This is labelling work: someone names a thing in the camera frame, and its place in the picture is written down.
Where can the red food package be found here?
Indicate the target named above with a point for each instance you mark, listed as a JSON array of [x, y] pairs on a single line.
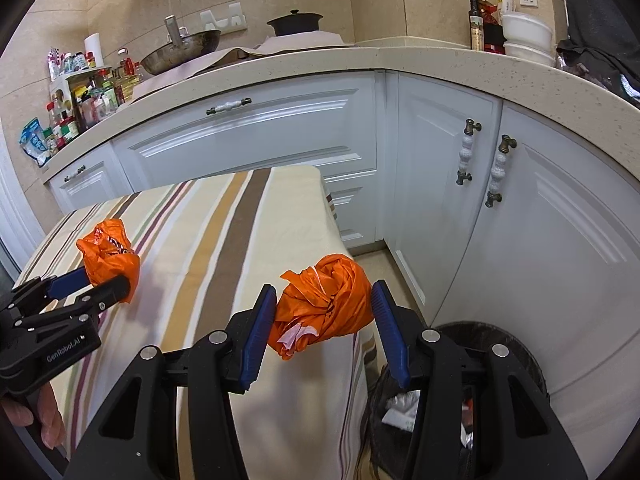
[[494, 32]]

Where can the orange printed plastic bag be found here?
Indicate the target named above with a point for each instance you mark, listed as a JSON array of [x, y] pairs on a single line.
[[107, 260]]

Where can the white plastic bowl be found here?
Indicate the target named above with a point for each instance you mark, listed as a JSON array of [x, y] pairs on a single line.
[[527, 27], [529, 54]]

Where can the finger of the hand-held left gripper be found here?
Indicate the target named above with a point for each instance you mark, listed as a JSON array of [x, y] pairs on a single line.
[[67, 282], [100, 297]]

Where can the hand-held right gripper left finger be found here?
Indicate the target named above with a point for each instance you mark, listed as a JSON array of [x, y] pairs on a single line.
[[257, 340]]

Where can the black cooking pot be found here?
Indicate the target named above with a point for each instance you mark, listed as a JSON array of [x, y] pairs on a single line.
[[295, 25]]

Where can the black trash bin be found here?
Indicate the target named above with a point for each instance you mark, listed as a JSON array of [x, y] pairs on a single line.
[[376, 435]]

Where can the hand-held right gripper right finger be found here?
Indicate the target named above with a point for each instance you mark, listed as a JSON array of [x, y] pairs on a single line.
[[392, 335]]

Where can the white door frame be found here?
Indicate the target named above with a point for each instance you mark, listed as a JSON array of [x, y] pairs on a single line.
[[17, 200]]

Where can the white wall socket strip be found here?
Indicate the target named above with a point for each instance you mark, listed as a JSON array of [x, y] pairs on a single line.
[[225, 19]]

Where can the striped tablecloth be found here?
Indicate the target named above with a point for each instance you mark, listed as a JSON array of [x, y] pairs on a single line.
[[210, 240]]

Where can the paper towel roll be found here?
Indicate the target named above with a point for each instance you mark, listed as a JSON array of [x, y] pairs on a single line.
[[93, 50]]

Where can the dark hanging jacket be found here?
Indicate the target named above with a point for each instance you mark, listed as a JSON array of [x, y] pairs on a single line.
[[600, 20]]

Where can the dark glass bottle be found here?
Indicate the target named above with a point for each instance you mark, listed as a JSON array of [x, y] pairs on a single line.
[[476, 25]]

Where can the cluster of condiment bottles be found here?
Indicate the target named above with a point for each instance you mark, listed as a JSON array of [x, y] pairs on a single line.
[[80, 105]]

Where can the beige stove cover cloth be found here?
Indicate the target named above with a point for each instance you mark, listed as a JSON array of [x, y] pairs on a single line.
[[220, 60]]

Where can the cooking oil bottle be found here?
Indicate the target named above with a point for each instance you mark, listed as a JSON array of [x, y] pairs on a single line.
[[129, 72]]

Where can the white kitchen cabinet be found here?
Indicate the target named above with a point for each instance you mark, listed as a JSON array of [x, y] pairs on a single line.
[[300, 130]]

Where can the white crumpled wrapper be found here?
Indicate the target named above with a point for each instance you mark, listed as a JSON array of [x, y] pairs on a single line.
[[400, 410]]

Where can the blue snack bag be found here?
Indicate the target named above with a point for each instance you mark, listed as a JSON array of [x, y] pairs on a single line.
[[36, 142]]

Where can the metal wok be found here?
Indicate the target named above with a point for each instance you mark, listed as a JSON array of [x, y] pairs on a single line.
[[180, 55]]

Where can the person's left hand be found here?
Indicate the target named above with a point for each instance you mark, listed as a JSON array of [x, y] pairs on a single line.
[[42, 415]]

